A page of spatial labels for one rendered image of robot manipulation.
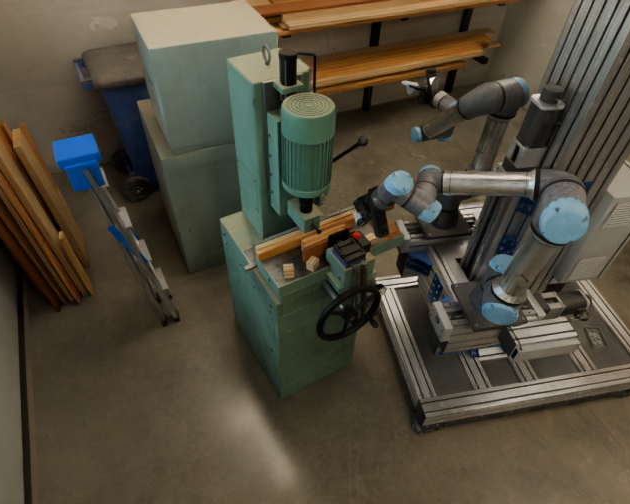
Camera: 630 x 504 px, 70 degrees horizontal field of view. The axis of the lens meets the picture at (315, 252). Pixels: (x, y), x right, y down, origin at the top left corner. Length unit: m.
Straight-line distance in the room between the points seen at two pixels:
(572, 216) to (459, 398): 1.22
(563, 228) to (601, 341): 1.55
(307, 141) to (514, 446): 1.81
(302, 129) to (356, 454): 1.56
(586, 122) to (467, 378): 1.32
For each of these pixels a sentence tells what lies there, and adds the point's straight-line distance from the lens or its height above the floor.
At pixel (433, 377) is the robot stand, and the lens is 2.36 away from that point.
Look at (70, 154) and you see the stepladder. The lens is 2.05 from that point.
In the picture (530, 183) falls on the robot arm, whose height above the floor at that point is 1.41.
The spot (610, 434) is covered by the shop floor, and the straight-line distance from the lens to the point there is 2.84.
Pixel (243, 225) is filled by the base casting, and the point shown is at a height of 0.80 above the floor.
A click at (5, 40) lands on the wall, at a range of 3.70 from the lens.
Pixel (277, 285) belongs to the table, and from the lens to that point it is 1.69.
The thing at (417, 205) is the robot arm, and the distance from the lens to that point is 1.40.
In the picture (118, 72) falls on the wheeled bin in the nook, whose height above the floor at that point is 0.96.
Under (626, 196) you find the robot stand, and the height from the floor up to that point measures 1.23.
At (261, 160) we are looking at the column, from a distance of 1.74.
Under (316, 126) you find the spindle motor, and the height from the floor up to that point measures 1.48.
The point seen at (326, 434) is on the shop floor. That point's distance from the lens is 2.38.
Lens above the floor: 2.20
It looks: 46 degrees down
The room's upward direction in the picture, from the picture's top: 3 degrees clockwise
